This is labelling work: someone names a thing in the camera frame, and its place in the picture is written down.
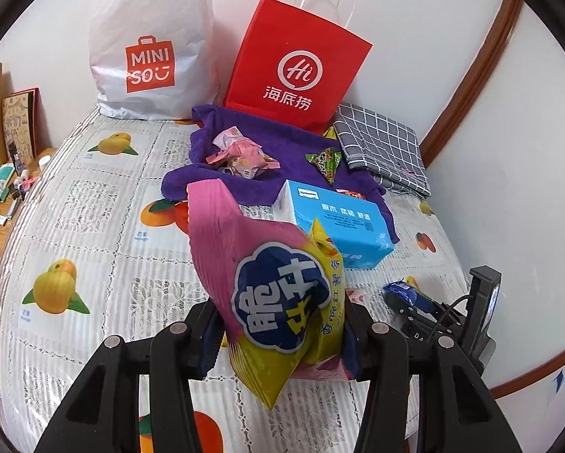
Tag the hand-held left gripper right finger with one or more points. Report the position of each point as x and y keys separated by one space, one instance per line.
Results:
x=351 y=349

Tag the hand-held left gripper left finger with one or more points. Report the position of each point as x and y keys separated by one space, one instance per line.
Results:
x=211 y=349

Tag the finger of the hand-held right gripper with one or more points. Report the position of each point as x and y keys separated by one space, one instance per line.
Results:
x=407 y=314
x=436 y=312

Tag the blue cookie packet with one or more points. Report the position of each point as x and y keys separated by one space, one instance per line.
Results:
x=405 y=290

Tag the white red jelly packet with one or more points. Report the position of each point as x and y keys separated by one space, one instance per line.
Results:
x=356 y=295

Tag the pink yellow chip packet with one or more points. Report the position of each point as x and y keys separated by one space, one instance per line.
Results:
x=263 y=292

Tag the blue tissue pack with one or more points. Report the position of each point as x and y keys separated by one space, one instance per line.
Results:
x=344 y=226

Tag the red snack packet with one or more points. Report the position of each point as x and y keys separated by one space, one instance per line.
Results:
x=351 y=194

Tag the fruit print tablecloth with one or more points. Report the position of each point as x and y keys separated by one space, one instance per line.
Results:
x=98 y=245

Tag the grey checked folded cloth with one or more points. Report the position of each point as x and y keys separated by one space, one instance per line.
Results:
x=381 y=146

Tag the green triangular snack packet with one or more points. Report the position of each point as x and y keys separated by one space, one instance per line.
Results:
x=327 y=163

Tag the purple towel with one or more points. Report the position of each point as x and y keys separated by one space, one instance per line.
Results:
x=263 y=184

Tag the pink candy packet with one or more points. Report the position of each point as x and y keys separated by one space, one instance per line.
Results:
x=228 y=137
x=242 y=170
x=244 y=153

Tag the small yellow snack packet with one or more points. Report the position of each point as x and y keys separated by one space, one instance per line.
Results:
x=330 y=132

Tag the red paper bag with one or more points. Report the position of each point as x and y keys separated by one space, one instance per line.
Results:
x=301 y=71

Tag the brown patterned box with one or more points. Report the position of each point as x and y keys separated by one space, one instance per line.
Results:
x=22 y=122

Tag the white plastic bag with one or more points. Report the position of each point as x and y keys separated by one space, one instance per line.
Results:
x=150 y=33

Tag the wooden door frame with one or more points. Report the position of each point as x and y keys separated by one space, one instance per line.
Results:
x=476 y=80

